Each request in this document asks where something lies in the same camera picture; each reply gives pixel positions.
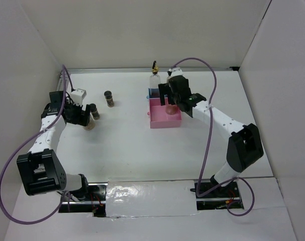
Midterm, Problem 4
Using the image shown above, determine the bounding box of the pink-cap spice jar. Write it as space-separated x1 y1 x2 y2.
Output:
165 104 177 115

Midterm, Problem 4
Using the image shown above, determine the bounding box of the black grinder spice bottle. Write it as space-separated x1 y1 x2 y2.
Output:
83 114 95 131

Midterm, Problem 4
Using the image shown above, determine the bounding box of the black-label spice jar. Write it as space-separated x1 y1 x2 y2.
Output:
90 103 100 120

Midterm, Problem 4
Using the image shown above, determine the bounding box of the tall clear dark-liquid bottle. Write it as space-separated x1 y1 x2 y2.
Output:
149 61 161 88

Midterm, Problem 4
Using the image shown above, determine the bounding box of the black-cap pepper spice jar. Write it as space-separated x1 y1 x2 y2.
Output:
104 90 115 107

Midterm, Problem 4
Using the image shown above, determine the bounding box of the soy sauce bottle red label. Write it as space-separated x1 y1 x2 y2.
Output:
166 67 183 83

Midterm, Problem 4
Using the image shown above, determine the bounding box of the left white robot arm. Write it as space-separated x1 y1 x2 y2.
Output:
17 89 91 200

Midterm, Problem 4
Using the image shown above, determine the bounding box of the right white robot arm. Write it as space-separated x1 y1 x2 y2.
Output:
158 75 264 197

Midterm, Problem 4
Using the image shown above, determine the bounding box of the blue storage box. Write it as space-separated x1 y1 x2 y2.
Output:
146 88 160 99

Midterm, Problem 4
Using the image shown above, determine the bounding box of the pink storage box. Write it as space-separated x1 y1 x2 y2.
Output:
147 97 182 129

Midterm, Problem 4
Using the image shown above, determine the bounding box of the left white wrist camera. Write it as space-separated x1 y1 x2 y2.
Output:
70 89 86 106

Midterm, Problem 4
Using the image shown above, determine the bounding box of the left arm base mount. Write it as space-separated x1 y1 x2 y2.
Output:
58 182 108 217

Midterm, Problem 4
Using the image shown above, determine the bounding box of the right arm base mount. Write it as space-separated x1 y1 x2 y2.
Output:
196 181 244 210

